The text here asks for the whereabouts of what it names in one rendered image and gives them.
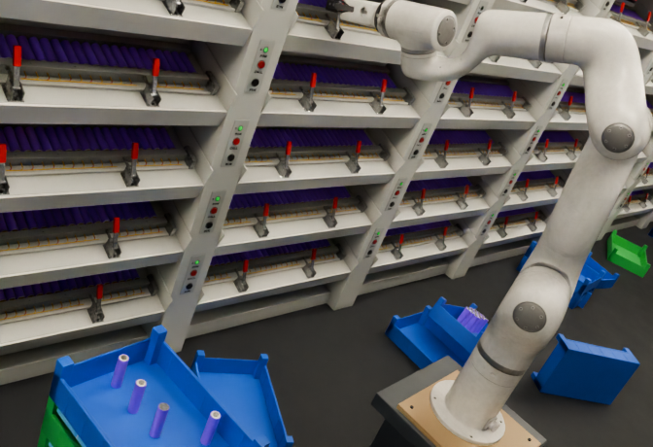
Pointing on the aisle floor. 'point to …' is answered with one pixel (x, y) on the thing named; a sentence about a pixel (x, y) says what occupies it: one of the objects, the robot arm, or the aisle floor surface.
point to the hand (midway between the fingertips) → (338, 5)
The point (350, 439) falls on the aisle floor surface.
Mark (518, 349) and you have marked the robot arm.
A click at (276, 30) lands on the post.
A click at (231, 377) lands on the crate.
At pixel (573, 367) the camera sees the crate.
